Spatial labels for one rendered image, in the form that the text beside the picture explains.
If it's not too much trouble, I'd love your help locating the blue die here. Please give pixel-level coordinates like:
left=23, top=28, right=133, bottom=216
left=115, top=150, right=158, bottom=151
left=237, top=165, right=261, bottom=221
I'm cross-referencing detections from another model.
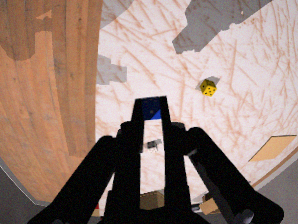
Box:
left=142, top=96, right=161, bottom=121

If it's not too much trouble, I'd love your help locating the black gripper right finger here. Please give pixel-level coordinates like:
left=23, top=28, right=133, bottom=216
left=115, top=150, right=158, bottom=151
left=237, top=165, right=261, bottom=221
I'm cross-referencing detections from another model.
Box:
left=160, top=96, right=284, bottom=224

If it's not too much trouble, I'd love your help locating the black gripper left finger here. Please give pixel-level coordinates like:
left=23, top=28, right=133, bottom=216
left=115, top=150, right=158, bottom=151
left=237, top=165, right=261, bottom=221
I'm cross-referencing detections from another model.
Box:
left=27, top=98, right=145, bottom=224

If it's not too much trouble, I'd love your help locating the tan square mat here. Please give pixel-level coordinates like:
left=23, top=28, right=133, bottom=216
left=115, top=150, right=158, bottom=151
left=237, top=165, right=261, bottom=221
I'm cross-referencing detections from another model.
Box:
left=248, top=135, right=297, bottom=162

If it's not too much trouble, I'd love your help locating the yellow die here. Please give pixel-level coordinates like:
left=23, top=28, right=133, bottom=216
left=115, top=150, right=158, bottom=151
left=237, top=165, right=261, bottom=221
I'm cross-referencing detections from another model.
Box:
left=200, top=79, right=217, bottom=97

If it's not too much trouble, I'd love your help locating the white die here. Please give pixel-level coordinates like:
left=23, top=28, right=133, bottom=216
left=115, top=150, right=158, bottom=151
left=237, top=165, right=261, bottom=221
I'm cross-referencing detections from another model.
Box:
left=147, top=141, right=158, bottom=154

